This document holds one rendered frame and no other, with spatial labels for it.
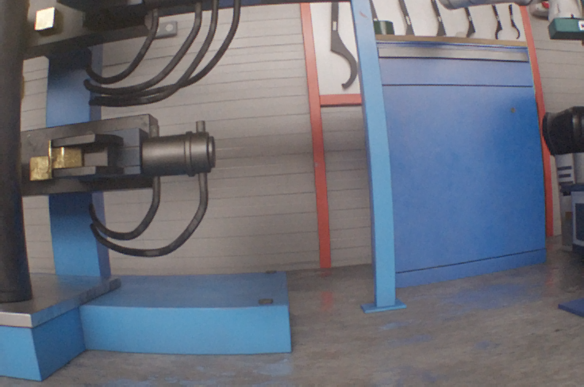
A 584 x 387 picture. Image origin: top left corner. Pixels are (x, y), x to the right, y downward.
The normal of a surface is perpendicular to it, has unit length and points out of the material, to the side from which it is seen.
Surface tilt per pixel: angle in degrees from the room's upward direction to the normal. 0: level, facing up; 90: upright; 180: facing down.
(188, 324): 90
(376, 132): 90
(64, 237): 90
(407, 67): 90
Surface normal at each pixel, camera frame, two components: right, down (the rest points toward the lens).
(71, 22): 0.00, -0.04
